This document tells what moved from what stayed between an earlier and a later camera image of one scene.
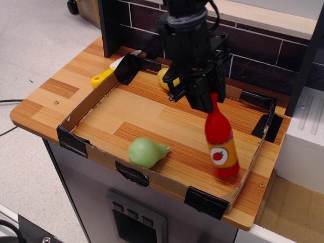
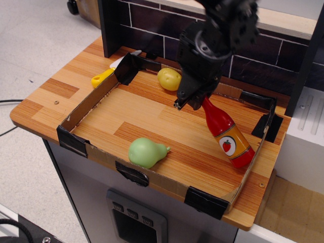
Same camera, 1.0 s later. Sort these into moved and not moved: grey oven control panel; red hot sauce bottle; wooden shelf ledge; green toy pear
Moved: red hot sauce bottle
Not moved: grey oven control panel; green toy pear; wooden shelf ledge
